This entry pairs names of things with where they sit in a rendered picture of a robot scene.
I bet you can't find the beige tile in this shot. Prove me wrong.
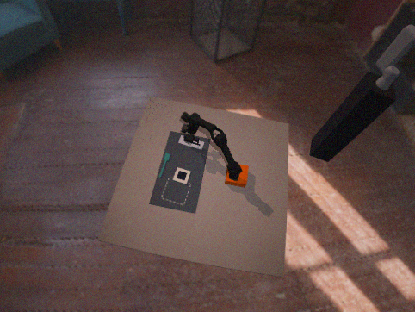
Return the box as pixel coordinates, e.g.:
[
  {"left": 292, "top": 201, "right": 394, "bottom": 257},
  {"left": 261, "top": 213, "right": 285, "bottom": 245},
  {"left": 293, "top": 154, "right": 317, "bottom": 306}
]
[{"left": 172, "top": 167, "right": 191, "bottom": 184}]

